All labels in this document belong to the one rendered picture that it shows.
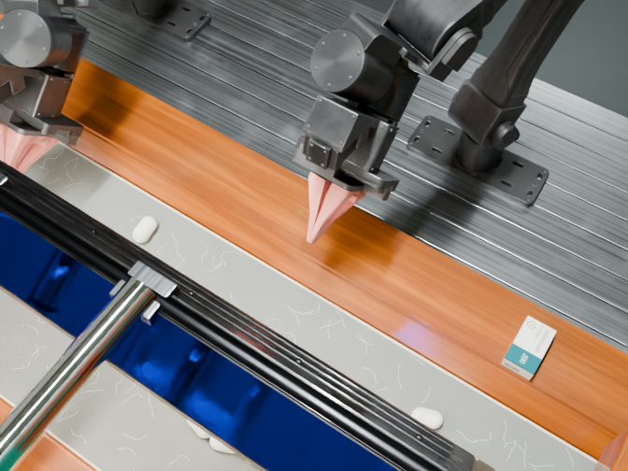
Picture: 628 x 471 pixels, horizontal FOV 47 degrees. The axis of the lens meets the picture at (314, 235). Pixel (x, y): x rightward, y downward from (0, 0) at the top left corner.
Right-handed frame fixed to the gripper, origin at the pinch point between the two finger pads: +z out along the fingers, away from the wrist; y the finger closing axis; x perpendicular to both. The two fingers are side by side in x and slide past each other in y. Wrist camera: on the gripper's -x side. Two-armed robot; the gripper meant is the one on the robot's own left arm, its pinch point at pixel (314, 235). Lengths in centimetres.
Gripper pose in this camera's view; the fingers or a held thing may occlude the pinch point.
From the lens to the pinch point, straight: 77.0
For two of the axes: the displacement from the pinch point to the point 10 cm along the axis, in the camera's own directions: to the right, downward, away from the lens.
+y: 8.3, 4.7, -2.8
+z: -4.2, 8.8, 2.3
